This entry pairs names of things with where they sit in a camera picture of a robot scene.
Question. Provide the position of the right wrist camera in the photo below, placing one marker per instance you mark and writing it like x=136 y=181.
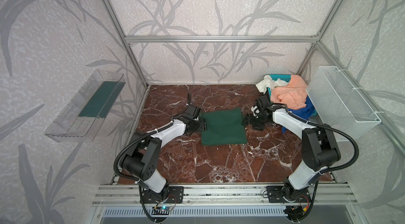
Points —
x=261 y=104

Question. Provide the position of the white wire mesh basket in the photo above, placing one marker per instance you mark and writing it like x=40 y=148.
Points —
x=339 y=103

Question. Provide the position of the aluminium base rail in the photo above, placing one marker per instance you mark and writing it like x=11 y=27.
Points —
x=221 y=194

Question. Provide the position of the teal plastic laundry basket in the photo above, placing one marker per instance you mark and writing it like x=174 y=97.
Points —
x=290 y=89

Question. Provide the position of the peach pink t-shirt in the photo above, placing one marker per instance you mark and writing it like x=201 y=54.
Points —
x=293 y=95

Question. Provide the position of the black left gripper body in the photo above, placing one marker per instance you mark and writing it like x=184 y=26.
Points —
x=199 y=123

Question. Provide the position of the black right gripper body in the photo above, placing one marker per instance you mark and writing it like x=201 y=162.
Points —
x=250 y=120

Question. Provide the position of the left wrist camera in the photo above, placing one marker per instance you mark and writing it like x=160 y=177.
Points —
x=191 y=112

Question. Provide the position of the green circuit board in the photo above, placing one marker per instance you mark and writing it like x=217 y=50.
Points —
x=163 y=210

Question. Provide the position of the aluminium frame crossbar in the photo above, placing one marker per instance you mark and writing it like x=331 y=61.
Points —
x=220 y=39

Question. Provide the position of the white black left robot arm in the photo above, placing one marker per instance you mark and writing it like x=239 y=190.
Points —
x=139 y=159

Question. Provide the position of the green t-shirt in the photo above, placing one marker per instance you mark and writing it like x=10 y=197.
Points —
x=223 y=127

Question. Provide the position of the right base wiring bundle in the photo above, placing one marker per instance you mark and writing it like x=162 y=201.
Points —
x=297 y=209

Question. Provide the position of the blue t-shirt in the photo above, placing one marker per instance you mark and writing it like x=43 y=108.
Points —
x=306 y=112

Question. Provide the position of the white t-shirt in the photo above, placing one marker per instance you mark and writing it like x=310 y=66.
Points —
x=272 y=81

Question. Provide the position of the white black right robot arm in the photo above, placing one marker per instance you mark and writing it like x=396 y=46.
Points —
x=319 y=148

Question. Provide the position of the aluminium frame post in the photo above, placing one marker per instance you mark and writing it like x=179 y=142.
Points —
x=110 y=12

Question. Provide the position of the clear acrylic wall shelf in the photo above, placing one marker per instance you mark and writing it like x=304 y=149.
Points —
x=85 y=114

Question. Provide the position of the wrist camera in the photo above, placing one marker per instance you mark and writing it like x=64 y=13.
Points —
x=261 y=104
x=191 y=112

